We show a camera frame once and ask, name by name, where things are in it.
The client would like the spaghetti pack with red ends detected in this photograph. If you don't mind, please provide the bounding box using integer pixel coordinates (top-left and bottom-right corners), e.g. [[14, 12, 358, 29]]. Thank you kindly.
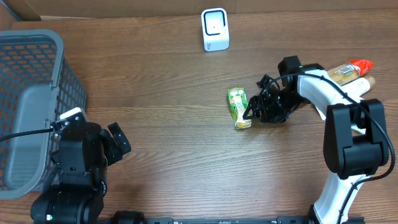
[[327, 59, 374, 86]]

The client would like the grey plastic basket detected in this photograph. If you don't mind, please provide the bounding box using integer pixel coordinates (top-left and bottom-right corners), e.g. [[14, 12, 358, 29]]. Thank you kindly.
[[1, 29, 87, 199]]

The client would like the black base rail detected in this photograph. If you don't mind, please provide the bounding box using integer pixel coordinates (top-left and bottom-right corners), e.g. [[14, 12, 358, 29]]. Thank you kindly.
[[105, 216, 366, 224]]

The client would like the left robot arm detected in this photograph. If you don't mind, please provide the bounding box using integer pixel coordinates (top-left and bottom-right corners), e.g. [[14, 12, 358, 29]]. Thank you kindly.
[[30, 122, 131, 223]]

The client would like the green yellow snack bar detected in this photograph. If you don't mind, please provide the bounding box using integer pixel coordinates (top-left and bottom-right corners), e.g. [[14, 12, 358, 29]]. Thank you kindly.
[[228, 88, 252, 129]]

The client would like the white barcode scanner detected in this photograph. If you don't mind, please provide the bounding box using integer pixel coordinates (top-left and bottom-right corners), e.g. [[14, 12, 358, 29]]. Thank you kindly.
[[201, 7, 229, 52]]

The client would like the white Pantene tube gold cap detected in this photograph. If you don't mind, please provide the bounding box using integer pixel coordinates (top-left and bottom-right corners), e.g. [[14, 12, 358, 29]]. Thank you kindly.
[[312, 76, 377, 121]]

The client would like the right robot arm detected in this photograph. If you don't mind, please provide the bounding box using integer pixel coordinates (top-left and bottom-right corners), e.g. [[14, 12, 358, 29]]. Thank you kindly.
[[243, 55, 396, 223]]

